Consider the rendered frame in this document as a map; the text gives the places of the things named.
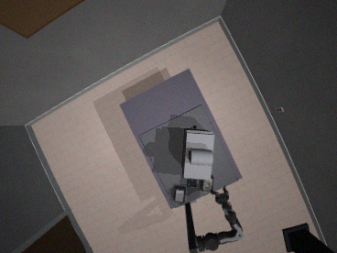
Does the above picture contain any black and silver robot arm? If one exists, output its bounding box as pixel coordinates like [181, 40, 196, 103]
[195, 202, 244, 253]

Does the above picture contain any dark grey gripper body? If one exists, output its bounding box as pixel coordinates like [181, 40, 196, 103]
[215, 193, 229, 205]

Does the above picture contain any grey horizontal cylinder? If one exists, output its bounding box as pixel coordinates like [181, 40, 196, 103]
[190, 148, 213, 166]

